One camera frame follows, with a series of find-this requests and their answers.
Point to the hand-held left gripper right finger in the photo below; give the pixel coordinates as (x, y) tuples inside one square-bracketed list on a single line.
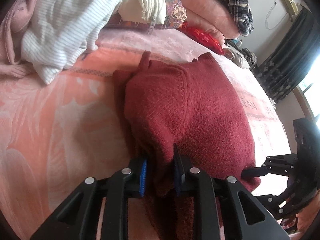
[(178, 180)]

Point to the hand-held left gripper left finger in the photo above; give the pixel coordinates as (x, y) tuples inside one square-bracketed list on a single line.
[(143, 177)]

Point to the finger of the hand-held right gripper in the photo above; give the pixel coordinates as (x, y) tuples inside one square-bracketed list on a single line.
[(277, 202), (277, 165)]

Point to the dark red knitted sweater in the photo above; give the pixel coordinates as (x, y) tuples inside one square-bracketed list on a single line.
[(200, 110)]

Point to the window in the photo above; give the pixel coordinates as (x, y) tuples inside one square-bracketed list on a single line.
[(311, 90)]

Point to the dark patterned curtain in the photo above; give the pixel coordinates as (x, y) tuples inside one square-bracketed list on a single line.
[(287, 60)]

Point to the pink floral bed blanket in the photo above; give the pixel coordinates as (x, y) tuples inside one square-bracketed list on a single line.
[(62, 117)]

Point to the dark bag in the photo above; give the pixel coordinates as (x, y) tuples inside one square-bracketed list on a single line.
[(251, 58)]

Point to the red embroidered cushion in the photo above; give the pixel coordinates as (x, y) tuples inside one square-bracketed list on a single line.
[(205, 37)]

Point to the plaid shirt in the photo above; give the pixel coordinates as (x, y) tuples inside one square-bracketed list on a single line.
[(237, 2)]

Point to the purple patterned quilt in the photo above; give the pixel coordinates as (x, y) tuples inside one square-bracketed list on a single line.
[(175, 10)]

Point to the folded pink blanket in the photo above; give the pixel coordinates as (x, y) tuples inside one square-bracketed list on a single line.
[(207, 7)]

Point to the cream zippered garment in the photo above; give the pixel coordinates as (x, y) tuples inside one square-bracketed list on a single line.
[(142, 5)]

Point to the white striped garment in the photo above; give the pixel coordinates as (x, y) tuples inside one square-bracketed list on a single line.
[(65, 22)]

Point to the pale pink garment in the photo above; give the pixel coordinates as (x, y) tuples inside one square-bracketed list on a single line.
[(12, 30)]

